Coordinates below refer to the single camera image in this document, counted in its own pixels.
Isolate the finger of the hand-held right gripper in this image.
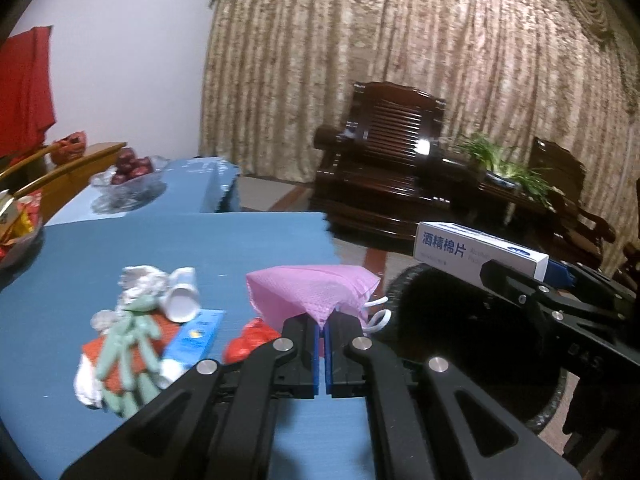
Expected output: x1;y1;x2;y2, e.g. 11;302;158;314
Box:
546;259;640;317
479;259;640;356

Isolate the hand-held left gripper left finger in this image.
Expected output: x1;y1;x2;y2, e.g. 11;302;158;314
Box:
59;314;321;480

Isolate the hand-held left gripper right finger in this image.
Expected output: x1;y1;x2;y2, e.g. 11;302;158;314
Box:
325;312;583;480

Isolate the white and blue cardboard box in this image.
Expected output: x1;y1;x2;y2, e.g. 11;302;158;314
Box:
414;221;550;281

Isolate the black round trash bin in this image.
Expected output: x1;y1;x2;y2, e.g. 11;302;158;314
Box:
372;264;566;433

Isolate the pink face mask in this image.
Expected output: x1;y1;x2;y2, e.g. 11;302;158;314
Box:
245;262;393;336

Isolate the green rubber glove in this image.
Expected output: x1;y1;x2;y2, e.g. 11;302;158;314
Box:
95;294;168;418

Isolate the red crumpled wrapper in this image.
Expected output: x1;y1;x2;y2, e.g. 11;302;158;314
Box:
222;317;283;363

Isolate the dark wooden side table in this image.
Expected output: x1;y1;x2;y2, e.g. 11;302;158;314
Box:
440;152;566;256

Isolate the dark wooden armchair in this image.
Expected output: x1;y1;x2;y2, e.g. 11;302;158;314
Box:
527;135;640;291
310;80;476;248

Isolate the blue flat packet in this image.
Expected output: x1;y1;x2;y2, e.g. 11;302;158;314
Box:
162;308;226;366

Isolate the green potted plant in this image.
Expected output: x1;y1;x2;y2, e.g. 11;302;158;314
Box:
457;132;556;208

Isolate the white paper cup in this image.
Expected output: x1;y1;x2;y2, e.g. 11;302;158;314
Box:
162;266;203;323

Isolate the blue tablecloth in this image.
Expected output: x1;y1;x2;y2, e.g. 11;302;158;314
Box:
0;212;373;480
45;157;241;226

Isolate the red flat packet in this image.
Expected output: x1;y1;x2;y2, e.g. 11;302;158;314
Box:
80;317;183;396

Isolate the glass fruit bowl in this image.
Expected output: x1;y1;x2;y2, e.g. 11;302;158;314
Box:
89;156;170;213

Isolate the beige patterned curtain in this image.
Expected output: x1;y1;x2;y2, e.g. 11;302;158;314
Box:
200;0;640;281

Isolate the light wooden bench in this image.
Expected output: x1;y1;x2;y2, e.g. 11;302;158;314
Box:
0;141;127;226

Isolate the dark snack dish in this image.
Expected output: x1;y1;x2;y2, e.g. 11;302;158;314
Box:
0;190;46;268

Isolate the red snack packet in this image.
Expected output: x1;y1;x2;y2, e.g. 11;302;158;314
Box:
15;195;43;238

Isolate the red crumpled bag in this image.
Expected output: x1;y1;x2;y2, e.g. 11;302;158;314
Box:
52;130;88;166

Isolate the white and gold small box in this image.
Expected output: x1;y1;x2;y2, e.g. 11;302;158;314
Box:
0;191;15;241

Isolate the red hanging cloth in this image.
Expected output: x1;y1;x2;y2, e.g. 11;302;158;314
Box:
0;25;57;158

